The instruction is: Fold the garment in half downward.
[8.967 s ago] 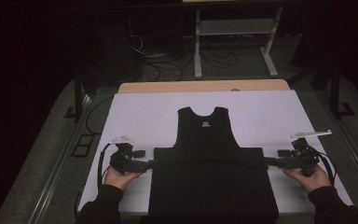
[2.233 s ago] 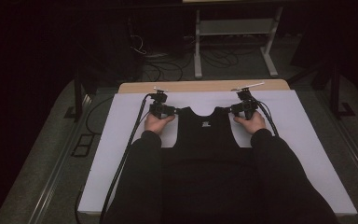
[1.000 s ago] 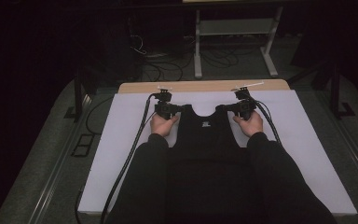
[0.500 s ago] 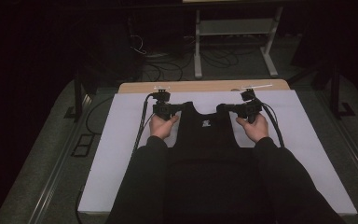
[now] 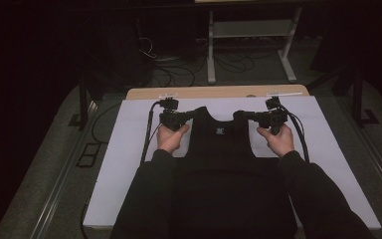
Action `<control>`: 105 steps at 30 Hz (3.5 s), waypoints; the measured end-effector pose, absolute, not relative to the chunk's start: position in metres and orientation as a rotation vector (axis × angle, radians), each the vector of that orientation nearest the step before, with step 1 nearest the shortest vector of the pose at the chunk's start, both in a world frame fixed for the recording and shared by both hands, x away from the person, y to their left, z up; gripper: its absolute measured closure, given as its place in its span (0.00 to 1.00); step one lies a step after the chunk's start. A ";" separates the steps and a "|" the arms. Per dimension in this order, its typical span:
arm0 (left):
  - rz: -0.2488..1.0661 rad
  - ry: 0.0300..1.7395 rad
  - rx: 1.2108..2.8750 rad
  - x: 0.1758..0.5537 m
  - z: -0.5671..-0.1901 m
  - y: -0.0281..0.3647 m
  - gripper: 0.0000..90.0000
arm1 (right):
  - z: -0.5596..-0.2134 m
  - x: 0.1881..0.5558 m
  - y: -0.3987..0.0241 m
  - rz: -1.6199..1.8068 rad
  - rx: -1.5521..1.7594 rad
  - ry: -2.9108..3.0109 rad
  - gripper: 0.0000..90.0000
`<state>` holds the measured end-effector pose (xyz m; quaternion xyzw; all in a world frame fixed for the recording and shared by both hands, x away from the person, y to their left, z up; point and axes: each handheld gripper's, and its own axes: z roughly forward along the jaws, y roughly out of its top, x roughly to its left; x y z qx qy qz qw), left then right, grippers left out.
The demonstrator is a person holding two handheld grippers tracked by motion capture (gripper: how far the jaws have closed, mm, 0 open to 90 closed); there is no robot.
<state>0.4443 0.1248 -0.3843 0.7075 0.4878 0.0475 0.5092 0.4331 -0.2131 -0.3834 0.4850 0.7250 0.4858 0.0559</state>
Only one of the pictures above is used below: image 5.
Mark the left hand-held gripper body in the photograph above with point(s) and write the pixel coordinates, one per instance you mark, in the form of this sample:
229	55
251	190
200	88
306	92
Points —
171	119

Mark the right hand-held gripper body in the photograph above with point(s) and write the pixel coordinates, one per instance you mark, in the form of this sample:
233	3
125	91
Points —
273	118

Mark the black tank top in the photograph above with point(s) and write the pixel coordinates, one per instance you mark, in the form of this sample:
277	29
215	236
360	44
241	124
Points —
219	149

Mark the person's left hand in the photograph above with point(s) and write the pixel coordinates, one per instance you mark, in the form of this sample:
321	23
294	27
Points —
169	139

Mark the person's right hand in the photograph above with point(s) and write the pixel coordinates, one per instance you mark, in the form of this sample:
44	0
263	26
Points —
282	142

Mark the long clear tape strip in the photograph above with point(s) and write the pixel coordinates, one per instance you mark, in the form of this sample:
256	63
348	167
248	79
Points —
285	94

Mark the black floor stand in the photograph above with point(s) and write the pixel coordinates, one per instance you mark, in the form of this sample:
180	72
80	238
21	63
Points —
83	99
358	99

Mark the white table cover sheet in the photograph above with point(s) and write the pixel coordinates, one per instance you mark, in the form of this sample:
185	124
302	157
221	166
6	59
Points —
119	199

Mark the white table frame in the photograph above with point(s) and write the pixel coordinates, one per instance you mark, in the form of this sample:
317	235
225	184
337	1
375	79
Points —
211	49

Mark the black floor socket frame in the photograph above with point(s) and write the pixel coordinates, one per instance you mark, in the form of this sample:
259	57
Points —
89	155

